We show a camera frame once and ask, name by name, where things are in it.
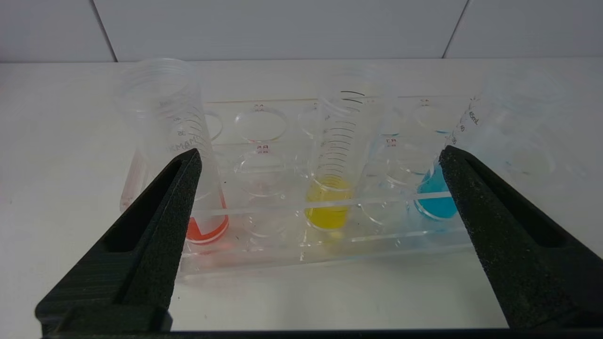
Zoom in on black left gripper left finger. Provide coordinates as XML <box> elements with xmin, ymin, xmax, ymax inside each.
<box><xmin>35</xmin><ymin>148</ymin><xmax>203</xmax><ymax>337</ymax></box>

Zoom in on test tube with blue pigment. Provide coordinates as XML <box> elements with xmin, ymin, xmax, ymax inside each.
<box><xmin>414</xmin><ymin>71</ymin><xmax>573</xmax><ymax>222</ymax></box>

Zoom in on test tube with yellow pigment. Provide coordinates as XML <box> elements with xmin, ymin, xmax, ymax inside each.
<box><xmin>304</xmin><ymin>71</ymin><xmax>377</xmax><ymax>231</ymax></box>

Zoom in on test tube with red pigment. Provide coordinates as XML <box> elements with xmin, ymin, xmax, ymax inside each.
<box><xmin>113</xmin><ymin>57</ymin><xmax>230</xmax><ymax>245</ymax></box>

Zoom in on clear plastic test tube rack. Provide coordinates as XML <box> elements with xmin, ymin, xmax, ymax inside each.
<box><xmin>120</xmin><ymin>97</ymin><xmax>481</xmax><ymax>283</ymax></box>

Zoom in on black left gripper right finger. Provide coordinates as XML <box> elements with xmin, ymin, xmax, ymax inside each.
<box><xmin>438</xmin><ymin>145</ymin><xmax>603</xmax><ymax>330</ymax></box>

